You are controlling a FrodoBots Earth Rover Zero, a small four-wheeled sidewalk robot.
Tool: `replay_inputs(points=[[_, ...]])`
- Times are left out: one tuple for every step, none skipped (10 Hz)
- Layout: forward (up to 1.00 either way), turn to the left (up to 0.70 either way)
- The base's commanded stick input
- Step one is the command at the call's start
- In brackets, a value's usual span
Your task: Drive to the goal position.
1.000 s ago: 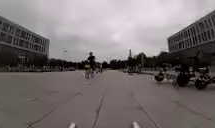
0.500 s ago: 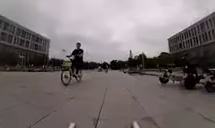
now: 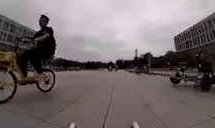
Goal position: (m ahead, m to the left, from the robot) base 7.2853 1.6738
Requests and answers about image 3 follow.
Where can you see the distant tower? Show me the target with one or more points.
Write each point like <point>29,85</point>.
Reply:
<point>136,52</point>

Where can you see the row of trees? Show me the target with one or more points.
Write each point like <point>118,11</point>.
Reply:
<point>88,63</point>

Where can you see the grey concrete slab pavement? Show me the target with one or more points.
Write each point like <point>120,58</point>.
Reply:
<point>111,96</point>

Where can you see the parked bicycle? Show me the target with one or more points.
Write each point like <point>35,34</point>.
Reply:
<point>177,79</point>

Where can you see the long grey building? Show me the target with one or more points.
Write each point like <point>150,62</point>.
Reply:
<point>11,33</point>

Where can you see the grey building with windows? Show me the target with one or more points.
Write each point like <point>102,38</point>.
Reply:
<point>198,35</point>

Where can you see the person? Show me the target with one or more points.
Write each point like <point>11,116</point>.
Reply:
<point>43,43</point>

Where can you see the yellow bicycle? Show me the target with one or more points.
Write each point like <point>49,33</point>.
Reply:
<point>5,86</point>

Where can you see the dark parked vehicle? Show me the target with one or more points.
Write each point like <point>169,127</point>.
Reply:
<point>205,80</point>

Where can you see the robot's own part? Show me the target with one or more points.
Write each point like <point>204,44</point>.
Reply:
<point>135,125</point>
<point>72,125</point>

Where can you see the row of parked bicycles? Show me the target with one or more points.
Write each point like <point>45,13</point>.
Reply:
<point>138,70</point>

